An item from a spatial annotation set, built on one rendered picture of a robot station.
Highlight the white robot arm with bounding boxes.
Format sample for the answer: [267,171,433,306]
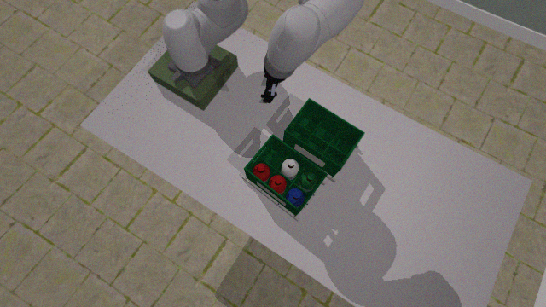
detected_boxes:
[162,0,364,88]

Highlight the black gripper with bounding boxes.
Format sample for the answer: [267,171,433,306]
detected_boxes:
[259,67,285,104]

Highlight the green bottle crate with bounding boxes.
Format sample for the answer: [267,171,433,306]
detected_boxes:
[247,139,328,216]
[283,103,365,177]

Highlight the blue bottle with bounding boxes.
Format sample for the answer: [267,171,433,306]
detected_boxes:
[285,188,305,208]

